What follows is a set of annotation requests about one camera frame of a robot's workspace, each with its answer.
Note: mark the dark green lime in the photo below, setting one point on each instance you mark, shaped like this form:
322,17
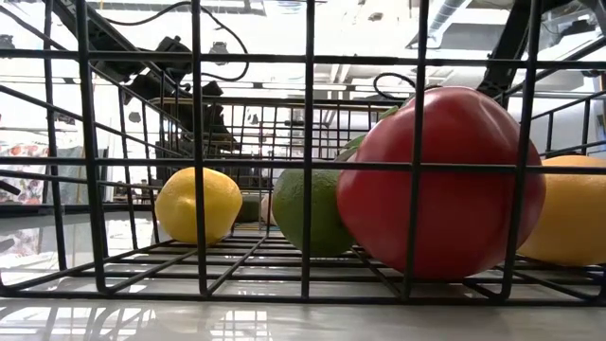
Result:
286,213

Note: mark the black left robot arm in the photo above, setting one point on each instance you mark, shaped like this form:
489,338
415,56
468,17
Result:
94,33

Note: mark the black metal table frame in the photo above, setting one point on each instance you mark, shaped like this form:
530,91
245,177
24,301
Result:
71,209

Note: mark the white garlic bulb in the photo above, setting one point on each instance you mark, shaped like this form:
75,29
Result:
267,210

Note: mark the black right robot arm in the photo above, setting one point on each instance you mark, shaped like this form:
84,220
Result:
511,47

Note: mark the yellow lemon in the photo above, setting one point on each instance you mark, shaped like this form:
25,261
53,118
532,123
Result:
218,208

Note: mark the flowered cloth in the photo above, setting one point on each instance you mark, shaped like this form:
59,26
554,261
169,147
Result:
23,156

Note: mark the yellow-orange round fruit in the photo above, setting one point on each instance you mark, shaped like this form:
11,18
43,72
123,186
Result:
573,213

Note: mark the grey-green panel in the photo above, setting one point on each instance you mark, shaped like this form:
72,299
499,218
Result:
71,175

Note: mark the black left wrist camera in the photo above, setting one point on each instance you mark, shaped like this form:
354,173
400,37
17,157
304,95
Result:
172,52

